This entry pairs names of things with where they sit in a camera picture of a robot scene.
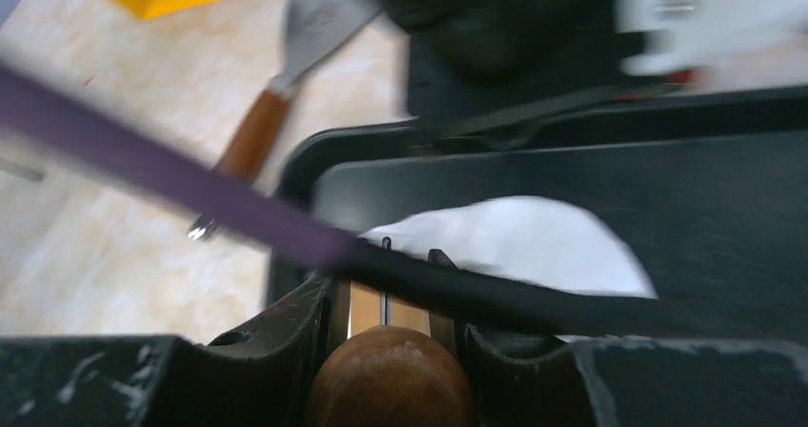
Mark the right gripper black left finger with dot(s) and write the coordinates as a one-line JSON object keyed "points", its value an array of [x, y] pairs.
{"points": [[255, 374]]}

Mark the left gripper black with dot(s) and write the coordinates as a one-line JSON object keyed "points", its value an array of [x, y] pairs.
{"points": [[473, 57]]}

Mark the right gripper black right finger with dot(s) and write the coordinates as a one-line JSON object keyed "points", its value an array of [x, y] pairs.
{"points": [[725, 344]]}

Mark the wooden dough roller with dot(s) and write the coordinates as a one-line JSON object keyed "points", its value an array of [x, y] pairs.
{"points": [[398, 367]]}

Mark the black baking tray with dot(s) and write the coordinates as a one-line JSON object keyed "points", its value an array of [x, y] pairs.
{"points": [[710, 191]]}

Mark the metal scraper wooden handle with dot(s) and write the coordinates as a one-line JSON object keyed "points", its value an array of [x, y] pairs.
{"points": [[313, 31]]}

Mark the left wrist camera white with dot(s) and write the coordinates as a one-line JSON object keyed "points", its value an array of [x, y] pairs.
{"points": [[685, 34]]}

